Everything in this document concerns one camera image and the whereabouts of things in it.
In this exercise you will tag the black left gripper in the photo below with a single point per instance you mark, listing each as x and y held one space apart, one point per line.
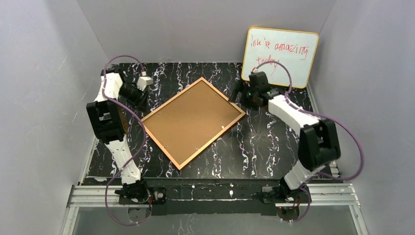
138 97

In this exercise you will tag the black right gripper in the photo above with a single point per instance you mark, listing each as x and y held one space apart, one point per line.
242 96

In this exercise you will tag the orange wooden picture frame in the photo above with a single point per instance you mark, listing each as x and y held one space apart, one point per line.
181 163

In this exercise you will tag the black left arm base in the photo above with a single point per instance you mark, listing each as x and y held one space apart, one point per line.
139 196

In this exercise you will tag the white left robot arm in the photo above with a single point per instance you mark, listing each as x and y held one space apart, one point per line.
108 122

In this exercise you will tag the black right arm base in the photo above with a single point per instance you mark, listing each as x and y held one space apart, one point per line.
278 195

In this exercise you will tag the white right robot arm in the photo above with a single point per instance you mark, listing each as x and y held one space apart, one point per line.
318 142

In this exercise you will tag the yellow-framed whiteboard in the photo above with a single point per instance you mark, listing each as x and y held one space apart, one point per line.
294 49

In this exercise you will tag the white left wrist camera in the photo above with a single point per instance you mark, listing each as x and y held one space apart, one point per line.
143 82

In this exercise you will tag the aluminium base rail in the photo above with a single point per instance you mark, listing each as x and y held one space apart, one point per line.
218 197

